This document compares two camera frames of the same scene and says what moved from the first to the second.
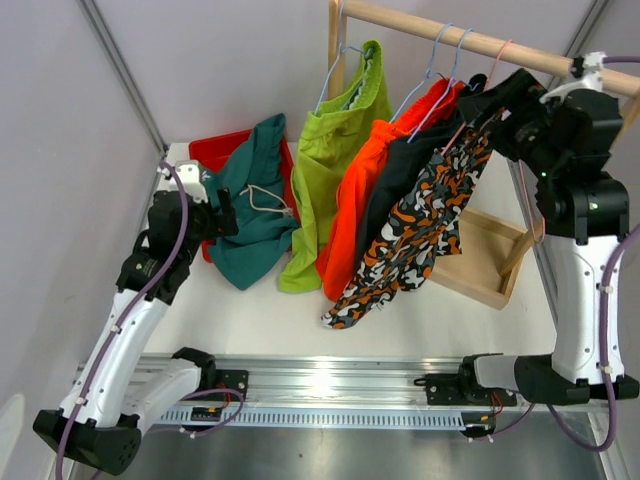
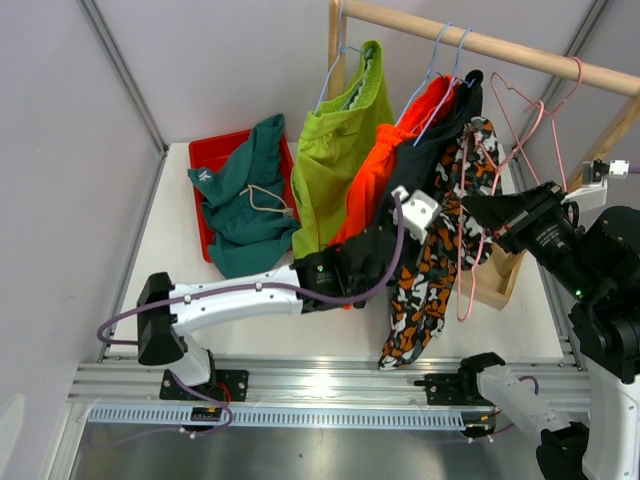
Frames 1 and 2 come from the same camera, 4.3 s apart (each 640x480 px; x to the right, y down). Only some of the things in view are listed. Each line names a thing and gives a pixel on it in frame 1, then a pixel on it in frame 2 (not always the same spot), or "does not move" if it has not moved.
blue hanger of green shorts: [341, 49] does not move
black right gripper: [520, 94] to [498, 210]
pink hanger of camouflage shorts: [492, 76] to [465, 305]
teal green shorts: [253, 175] does not move
